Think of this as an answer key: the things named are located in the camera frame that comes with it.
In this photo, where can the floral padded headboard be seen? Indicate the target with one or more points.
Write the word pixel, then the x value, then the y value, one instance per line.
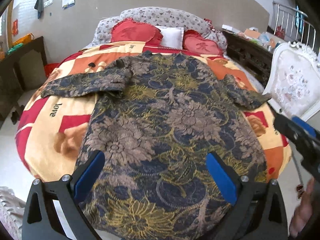
pixel 159 16

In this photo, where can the person's right hand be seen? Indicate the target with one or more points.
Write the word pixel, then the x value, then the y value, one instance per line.
pixel 303 211

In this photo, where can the white square pillow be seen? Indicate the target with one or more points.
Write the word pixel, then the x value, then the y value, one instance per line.
pixel 172 37

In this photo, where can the red orange love blanket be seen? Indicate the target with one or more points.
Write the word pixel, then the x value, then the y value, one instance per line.
pixel 50 130

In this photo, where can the dark carved wooden cabinet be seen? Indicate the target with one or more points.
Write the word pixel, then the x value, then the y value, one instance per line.
pixel 253 57

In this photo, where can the dark hanging cloth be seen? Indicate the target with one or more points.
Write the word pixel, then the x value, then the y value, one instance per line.
pixel 39 7

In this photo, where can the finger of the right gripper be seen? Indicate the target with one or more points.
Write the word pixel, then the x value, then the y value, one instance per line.
pixel 288 128
pixel 305 126

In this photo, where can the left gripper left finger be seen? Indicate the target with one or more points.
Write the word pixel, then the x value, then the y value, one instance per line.
pixel 40 219

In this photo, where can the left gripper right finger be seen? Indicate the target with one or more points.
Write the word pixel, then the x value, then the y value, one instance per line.
pixel 257 211

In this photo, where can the red heart pillow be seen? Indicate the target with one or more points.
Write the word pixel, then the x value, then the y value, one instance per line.
pixel 130 30
pixel 194 42

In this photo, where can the left red heart pillow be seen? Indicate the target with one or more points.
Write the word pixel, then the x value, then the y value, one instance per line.
pixel 130 30

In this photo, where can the dark floral patterned garment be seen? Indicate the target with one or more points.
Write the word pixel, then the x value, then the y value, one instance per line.
pixel 156 119

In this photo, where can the right red heart pillow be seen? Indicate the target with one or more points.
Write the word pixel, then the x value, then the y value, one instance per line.
pixel 194 42

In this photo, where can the white floral upholstered chair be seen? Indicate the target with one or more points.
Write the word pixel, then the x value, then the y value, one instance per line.
pixel 293 83

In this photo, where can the metal stair railing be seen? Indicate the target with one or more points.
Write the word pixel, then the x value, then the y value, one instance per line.
pixel 291 24

